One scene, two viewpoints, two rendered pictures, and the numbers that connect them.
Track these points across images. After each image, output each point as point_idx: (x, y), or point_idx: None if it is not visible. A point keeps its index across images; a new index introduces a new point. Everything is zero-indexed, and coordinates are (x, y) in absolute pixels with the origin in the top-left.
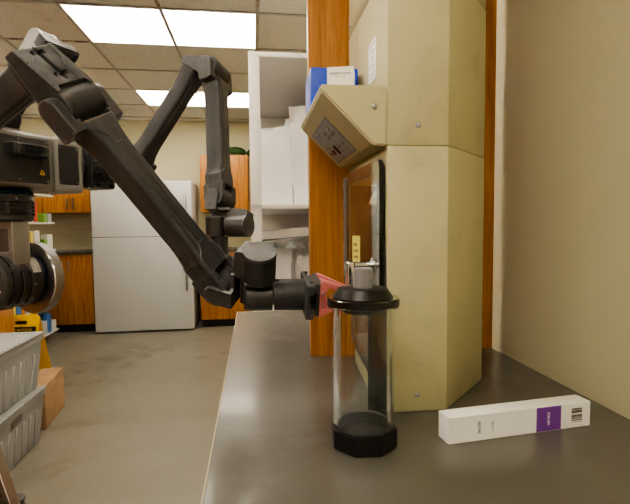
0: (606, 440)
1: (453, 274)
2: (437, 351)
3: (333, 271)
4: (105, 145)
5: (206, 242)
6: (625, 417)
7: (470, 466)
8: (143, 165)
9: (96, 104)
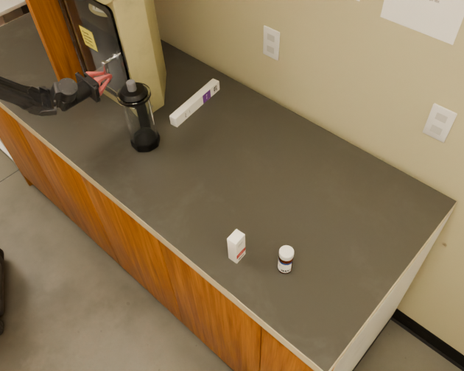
0: (227, 96)
1: (154, 46)
2: (156, 85)
3: (60, 37)
4: None
5: (29, 90)
6: (230, 77)
7: (189, 135)
8: None
9: None
